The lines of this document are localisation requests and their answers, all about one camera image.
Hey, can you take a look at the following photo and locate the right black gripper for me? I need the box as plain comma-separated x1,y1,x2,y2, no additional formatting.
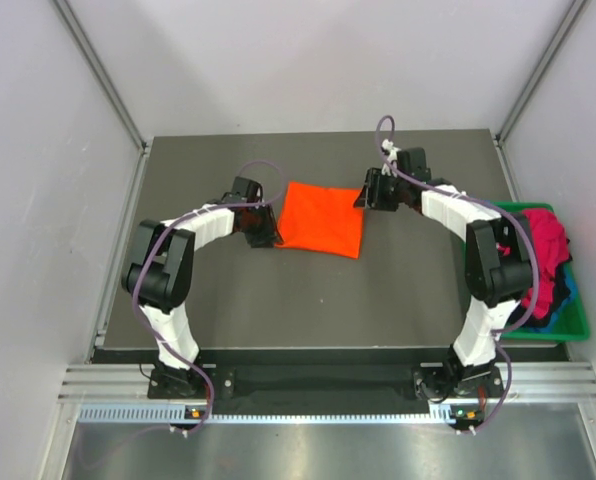
354,168,409,212

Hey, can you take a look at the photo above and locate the orange t shirt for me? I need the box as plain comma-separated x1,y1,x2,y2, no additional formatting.
277,181,364,259

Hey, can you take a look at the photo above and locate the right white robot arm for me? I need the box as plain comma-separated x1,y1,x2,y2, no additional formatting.
354,140,537,403

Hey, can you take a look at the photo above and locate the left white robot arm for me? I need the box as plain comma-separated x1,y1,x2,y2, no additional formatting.
121,176,282,397

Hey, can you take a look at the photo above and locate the magenta t shirt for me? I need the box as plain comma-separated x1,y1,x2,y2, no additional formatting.
521,208,571,291

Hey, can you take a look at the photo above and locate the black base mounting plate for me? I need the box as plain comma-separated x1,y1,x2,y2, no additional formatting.
148,364,500,402

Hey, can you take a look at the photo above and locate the black t shirt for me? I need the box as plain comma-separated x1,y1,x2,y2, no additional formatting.
525,261,578,333

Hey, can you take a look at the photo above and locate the blue t shirt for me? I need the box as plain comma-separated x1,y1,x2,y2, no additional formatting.
547,271,578,328

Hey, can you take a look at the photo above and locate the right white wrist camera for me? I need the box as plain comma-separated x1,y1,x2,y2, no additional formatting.
380,139,401,178

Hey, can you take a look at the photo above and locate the grey slotted cable duct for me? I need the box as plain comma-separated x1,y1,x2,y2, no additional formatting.
77,402,484,425

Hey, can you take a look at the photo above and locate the left aluminium frame post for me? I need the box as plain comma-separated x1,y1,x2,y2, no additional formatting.
50,0,148,153

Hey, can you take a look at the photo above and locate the aluminium frame post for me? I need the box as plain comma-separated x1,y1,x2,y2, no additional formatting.
493,0,590,148
50,0,148,153

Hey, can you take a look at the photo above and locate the right aluminium frame post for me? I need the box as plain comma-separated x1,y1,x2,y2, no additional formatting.
493,0,590,148

